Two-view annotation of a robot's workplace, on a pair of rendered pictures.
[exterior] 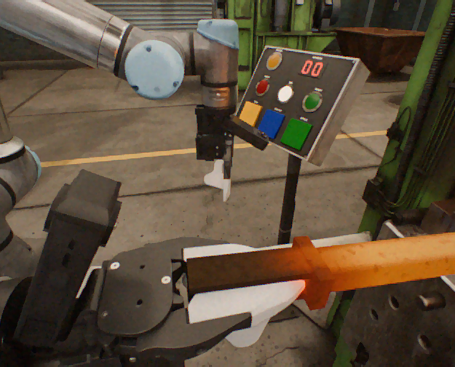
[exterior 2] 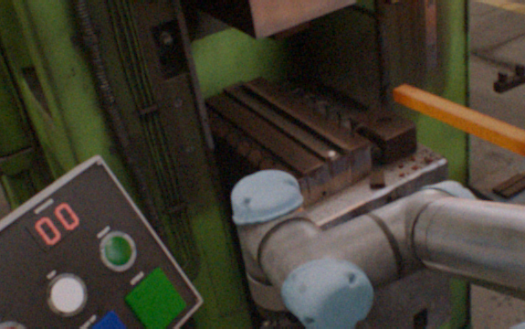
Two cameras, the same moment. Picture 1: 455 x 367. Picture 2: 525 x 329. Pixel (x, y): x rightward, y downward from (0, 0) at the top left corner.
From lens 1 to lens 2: 1.03 m
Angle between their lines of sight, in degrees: 83
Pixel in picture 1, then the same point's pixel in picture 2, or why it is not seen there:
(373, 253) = (518, 134)
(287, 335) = not seen: outside the picture
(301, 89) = (81, 259)
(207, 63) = not seen: hidden behind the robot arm
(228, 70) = not seen: hidden behind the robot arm
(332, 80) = (104, 204)
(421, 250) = (497, 124)
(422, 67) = (85, 122)
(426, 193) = (197, 217)
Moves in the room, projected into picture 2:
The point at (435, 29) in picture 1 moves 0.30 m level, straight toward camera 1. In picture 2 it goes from (69, 78) to (244, 70)
